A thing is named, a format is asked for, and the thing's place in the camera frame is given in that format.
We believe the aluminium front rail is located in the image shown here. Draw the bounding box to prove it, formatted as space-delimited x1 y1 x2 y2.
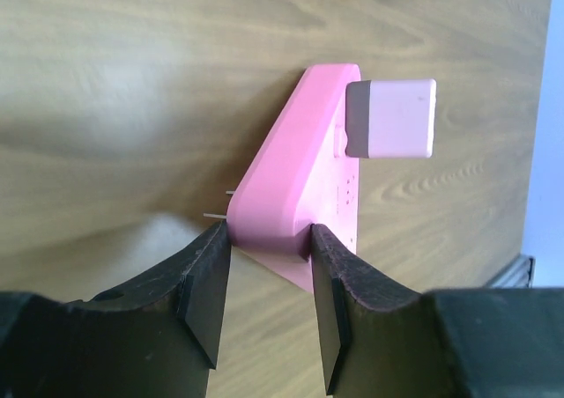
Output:
484 254 536 288

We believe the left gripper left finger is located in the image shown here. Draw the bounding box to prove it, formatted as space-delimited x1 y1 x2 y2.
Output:
1 222 231 397

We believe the pink triangular power strip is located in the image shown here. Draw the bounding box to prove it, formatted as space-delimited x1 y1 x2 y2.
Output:
226 63 360 292

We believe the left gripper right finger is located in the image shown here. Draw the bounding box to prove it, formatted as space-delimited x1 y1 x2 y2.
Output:
311 225 563 397

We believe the small pink square adapter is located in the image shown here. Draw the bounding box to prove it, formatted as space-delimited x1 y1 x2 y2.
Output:
345 79 437 158

